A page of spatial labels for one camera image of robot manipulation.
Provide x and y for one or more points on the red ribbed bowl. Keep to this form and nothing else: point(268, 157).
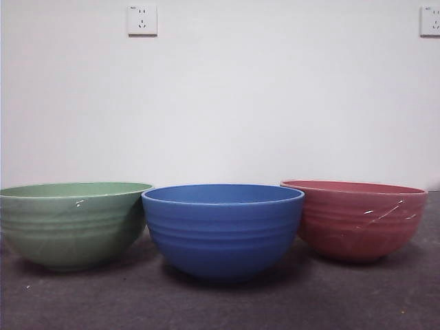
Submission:
point(361, 227)

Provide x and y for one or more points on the green ribbed bowl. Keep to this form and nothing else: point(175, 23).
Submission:
point(68, 230)

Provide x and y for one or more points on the blue ribbed bowl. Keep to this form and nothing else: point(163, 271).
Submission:
point(223, 240)

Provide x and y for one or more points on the white wall socket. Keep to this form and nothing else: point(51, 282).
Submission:
point(142, 20)
point(431, 21)

